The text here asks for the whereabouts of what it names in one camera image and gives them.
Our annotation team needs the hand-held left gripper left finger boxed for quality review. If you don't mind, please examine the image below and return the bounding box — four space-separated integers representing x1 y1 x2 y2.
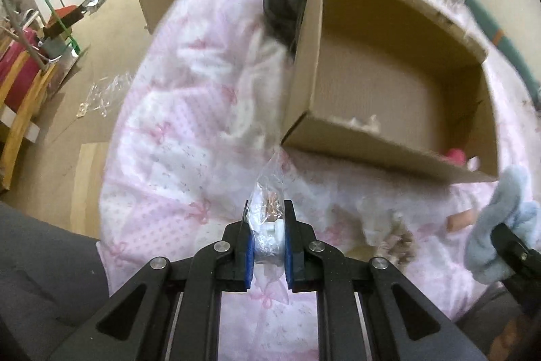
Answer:
46 199 255 361

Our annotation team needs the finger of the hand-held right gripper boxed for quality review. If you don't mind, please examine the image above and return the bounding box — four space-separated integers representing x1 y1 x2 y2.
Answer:
490 222 541 313

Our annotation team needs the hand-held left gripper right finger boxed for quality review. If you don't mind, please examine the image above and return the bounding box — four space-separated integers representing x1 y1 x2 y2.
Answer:
284 199 488 361

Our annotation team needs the clear plastic bag with toy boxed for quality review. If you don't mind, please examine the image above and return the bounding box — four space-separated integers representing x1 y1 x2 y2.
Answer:
246 149 293 295

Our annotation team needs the light blue plush cloth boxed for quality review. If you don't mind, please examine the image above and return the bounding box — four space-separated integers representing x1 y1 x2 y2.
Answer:
464 165 541 285

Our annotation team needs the person's right forearm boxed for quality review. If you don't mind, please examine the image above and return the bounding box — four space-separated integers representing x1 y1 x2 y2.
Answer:
494 312 538 351

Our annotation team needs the pink soft toy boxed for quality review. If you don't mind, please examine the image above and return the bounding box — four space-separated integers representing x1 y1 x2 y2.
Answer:
441 148 468 170

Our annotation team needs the white soft item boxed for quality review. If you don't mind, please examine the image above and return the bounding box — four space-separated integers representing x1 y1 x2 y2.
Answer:
336 114 381 134

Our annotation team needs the white soft cloth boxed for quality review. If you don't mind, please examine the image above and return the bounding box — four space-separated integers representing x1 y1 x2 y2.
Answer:
222 29 299 152

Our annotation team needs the brown and white plush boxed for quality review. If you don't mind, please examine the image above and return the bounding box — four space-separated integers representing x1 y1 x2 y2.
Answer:
362 209 418 265

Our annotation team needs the pink bow printed blanket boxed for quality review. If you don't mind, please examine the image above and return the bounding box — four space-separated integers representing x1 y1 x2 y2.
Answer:
96 0 541 361

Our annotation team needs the grey cloth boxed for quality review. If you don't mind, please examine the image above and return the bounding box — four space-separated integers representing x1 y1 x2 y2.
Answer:
0 201 111 361

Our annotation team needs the clear plastic packaging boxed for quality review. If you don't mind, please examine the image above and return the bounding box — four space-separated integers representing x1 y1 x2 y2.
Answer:
77 72 137 119

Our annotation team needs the black fuzzy plush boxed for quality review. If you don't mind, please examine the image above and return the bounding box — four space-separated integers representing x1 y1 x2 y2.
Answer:
262 0 314 51

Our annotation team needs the yellow wooden chair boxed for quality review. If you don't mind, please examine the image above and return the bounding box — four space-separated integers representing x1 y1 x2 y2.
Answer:
0 50 58 191

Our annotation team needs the red bag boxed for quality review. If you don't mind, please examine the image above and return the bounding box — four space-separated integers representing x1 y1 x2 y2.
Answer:
0 29 40 110

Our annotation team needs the green pole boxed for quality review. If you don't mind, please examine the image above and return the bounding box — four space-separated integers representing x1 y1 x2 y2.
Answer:
33 0 81 58

